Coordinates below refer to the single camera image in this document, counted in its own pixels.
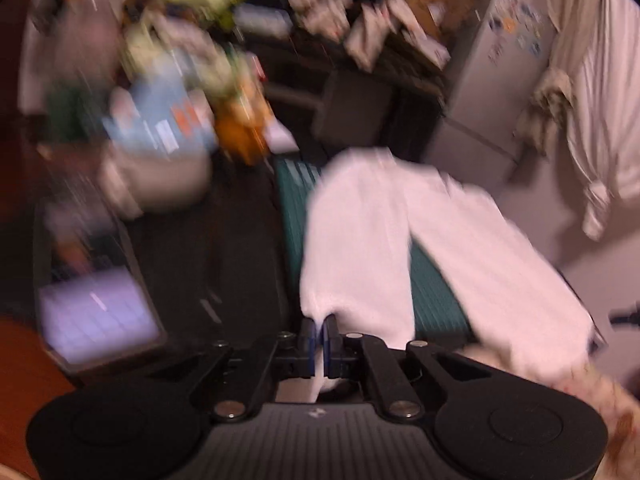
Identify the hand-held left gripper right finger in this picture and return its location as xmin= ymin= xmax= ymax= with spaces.
xmin=324 ymin=315 xmax=494 ymax=422

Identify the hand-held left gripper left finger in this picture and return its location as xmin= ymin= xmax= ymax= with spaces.
xmin=149 ymin=316 xmax=322 ymax=422

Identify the white shirt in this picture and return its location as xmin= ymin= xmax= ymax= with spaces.
xmin=299 ymin=147 xmax=598 ymax=406

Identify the pile of clothes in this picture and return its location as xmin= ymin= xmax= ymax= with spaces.
xmin=285 ymin=0 xmax=406 ymax=71

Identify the green cutting mat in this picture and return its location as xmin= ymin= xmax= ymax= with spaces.
xmin=274 ymin=155 xmax=473 ymax=336

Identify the smartphone with lit screen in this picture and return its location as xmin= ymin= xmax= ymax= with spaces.
xmin=37 ymin=265 xmax=168 ymax=366

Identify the silver refrigerator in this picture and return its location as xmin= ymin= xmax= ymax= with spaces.
xmin=425 ymin=0 xmax=561 ymax=181

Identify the black-framed wooden desk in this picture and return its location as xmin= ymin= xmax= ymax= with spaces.
xmin=260 ymin=25 xmax=451 ymax=161

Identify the white curtain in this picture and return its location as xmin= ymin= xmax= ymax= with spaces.
xmin=565 ymin=0 xmax=640 ymax=241

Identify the cluster of fridge magnets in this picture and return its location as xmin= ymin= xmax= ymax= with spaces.
xmin=487 ymin=0 xmax=543 ymax=63

